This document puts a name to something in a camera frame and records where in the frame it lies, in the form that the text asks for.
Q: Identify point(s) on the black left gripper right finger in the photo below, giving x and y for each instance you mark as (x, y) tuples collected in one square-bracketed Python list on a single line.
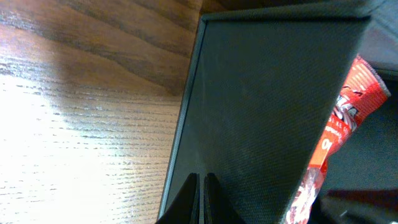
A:
[(217, 207)]

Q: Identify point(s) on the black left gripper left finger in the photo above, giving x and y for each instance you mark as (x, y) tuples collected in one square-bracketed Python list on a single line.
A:
[(185, 208)]

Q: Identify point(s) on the dark green box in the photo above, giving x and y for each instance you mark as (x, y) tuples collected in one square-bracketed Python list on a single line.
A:
[(262, 83)]

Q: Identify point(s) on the red Hacks candy bag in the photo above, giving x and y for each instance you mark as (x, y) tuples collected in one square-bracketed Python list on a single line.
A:
[(363, 92)]

